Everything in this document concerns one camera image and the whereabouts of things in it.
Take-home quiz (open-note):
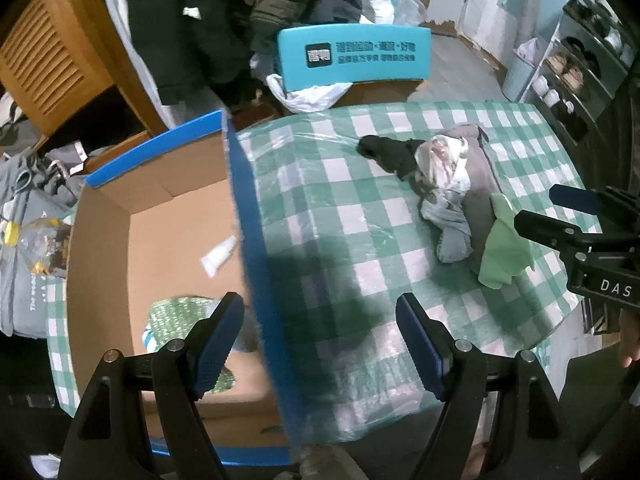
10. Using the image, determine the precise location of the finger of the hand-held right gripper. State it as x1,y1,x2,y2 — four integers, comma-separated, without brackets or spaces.
514,210,591,252
549,184,640,217

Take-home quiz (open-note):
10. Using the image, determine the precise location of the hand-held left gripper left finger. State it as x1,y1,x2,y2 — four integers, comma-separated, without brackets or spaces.
57,291,246,480

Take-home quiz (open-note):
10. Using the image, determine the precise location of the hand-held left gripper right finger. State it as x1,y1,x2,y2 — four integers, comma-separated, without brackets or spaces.
396,292,583,480

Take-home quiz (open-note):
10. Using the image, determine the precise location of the dark green textured cloth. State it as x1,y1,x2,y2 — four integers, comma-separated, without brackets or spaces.
145,296,238,396

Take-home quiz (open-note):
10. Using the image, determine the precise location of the small grey white sock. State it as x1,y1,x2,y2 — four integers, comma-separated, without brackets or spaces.
200,236,240,277

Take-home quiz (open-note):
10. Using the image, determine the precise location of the blue-rimmed cardboard box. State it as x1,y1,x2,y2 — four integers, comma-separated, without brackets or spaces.
65,109,306,466

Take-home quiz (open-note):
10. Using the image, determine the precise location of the person's right hand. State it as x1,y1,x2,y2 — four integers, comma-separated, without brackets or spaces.
617,307,640,369

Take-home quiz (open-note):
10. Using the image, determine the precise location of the light green cloth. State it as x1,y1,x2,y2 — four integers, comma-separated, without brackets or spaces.
476,194,533,290

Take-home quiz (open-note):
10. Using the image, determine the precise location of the grey cloth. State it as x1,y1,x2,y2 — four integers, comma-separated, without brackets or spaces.
440,122,506,276

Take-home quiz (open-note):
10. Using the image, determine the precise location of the white patterned cloth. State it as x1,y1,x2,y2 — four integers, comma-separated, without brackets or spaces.
414,134,473,263

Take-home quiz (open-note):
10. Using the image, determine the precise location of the group of shoes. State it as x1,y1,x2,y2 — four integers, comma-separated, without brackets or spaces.
532,0,623,136

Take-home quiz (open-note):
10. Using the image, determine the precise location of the light blue waste bin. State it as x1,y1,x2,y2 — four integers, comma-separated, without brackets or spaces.
501,52,538,103

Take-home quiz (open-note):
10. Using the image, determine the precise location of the green white checked tablecloth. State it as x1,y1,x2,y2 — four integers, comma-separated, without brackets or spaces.
45,100,588,448

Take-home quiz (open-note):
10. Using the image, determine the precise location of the metal shoe rack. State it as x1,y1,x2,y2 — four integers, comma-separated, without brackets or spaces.
520,0,633,143

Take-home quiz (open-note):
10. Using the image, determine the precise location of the white bin liner bag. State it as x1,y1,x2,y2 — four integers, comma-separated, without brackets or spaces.
514,37,541,63

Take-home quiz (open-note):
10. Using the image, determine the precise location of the black sock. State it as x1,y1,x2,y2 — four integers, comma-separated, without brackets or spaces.
356,134,431,183

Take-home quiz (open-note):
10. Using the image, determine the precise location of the yellow-capped plastic bottle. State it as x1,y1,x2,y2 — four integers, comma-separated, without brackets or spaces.
0,217,73,278

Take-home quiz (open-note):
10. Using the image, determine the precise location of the white door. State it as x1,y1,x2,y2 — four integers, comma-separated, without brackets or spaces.
457,0,526,66

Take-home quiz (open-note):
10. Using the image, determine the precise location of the large brown cardboard box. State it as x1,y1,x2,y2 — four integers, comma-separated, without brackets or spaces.
285,77,426,111

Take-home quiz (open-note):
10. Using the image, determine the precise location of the wooden drawer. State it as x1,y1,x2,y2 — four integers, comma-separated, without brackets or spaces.
82,130,151,173

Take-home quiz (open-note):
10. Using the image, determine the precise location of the small brown cardboard box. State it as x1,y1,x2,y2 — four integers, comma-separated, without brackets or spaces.
230,104,281,130

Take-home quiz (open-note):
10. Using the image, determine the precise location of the clear plastic bag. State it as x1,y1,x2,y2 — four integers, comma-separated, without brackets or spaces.
397,0,431,28

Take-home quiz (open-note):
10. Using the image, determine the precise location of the teal shoe box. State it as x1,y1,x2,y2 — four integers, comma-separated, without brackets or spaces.
276,23,432,95

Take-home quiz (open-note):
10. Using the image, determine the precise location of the white plastic bag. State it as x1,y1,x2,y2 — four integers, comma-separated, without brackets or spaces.
265,74,353,113

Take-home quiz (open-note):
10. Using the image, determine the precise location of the black hanging coat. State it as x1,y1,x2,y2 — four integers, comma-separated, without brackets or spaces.
122,0,261,106

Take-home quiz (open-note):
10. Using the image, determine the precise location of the pile of folded clothes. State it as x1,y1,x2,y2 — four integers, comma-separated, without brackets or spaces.
0,92,26,127

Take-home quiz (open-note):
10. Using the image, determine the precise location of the wooden louvred wardrobe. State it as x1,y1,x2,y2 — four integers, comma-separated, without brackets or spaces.
0,0,168,161

